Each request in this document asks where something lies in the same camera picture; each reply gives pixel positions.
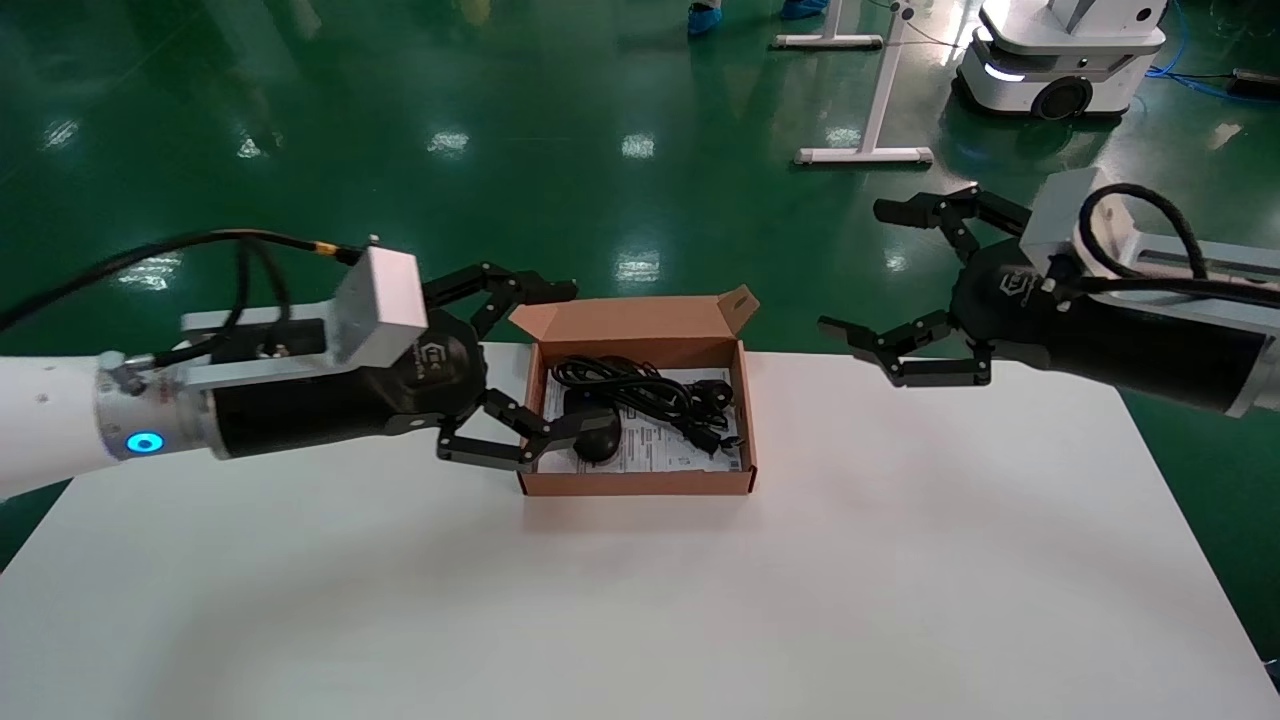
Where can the printed white paper sheet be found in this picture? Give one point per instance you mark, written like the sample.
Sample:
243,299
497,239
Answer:
650,455

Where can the brown cardboard box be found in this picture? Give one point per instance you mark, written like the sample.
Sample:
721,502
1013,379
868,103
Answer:
640,482

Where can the black floor device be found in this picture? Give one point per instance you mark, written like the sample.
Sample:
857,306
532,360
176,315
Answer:
1258,82

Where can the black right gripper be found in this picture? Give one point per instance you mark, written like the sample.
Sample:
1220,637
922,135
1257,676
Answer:
1010,305

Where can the blue shoe cover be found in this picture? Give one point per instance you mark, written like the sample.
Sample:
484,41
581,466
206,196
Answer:
705,18
803,8

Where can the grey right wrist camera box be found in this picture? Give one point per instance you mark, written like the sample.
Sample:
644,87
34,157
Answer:
1065,215

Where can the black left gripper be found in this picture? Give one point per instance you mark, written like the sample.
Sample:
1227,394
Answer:
445,370

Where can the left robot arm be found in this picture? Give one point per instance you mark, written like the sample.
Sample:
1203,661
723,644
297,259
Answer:
200,410

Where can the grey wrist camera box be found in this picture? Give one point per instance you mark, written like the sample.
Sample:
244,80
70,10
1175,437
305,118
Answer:
1065,215
380,305

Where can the white T-shaped stand leg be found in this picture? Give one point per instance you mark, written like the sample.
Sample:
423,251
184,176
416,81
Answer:
880,100
830,40

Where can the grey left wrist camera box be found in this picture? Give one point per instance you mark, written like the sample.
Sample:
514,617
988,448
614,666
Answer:
380,305

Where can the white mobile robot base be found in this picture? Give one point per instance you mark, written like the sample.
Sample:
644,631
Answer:
1060,60

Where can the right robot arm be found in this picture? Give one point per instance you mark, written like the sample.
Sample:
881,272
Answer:
1170,350

